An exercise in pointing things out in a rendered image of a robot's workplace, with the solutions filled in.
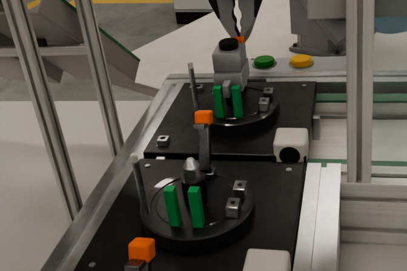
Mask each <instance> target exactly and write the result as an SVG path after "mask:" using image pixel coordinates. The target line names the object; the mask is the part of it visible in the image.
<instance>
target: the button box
mask: <svg viewBox="0 0 407 271"><path fill-rule="evenodd" d="M274 58H275V57H274ZM290 59H291V57H281V58H275V64H274V65H273V66H272V67H268V68H258V67H255V66H254V60H255V59H254V58H251V59H250V60H249V69H250V73H262V72H298V71H346V56H332V57H312V64H311V65H309V66H307V67H294V66H292V65H291V61H290Z"/></svg>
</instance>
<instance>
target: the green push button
mask: <svg viewBox="0 0 407 271"><path fill-rule="evenodd" d="M274 64H275V58H273V57H272V56H269V55H263V56H258V57H256V58H255V60H254V66H255V67H258V68H268V67H272V66H273V65H274Z"/></svg>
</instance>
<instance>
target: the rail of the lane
mask: <svg viewBox="0 0 407 271"><path fill-rule="evenodd" d="M213 74H214V73H195V74H194V76H195V81H196V82H214V78H213ZM290 81H316V82H317V94H323V93H346V71H298V72H262V73H250V75H249V76H248V80H247V82H290ZM177 83H190V75H189V74H169V75H168V76H167V77H166V79H165V80H164V82H163V83H162V85H163V84H173V87H175V86H176V84H177Z"/></svg>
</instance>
